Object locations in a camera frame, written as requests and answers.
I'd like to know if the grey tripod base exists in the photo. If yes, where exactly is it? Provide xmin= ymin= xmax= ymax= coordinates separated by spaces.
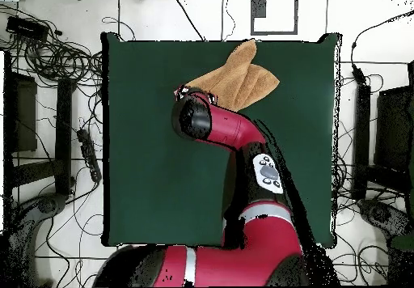
xmin=6 ymin=192 xmax=69 ymax=287
xmin=357 ymin=198 xmax=414 ymax=237

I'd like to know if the black power strip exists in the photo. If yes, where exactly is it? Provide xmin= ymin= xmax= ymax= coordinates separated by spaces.
xmin=76 ymin=128 xmax=103 ymax=183

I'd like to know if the grey floor outlet frame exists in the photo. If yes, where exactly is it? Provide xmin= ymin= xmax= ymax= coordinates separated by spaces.
xmin=250 ymin=0 xmax=299 ymax=36

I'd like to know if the black electronics box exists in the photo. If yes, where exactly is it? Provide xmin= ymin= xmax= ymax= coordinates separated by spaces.
xmin=5 ymin=15 xmax=49 ymax=41

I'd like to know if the thick black cable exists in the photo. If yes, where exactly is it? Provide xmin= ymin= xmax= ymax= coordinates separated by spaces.
xmin=174 ymin=0 xmax=206 ymax=42

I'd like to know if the dark green table cloth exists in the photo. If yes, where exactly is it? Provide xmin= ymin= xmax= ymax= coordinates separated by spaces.
xmin=100 ymin=32 xmax=343 ymax=249

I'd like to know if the orange terry towel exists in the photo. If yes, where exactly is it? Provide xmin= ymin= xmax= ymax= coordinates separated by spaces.
xmin=184 ymin=39 xmax=281 ymax=113

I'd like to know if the black cable tangle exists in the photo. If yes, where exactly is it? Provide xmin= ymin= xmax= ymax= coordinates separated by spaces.
xmin=0 ymin=2 xmax=104 ymax=88

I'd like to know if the black cable with connector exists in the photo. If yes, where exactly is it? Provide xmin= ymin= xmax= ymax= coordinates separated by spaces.
xmin=350 ymin=9 xmax=414 ymax=87

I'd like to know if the black metal frame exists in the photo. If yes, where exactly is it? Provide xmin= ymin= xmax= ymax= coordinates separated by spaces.
xmin=2 ymin=49 xmax=77 ymax=201
xmin=350 ymin=59 xmax=414 ymax=201

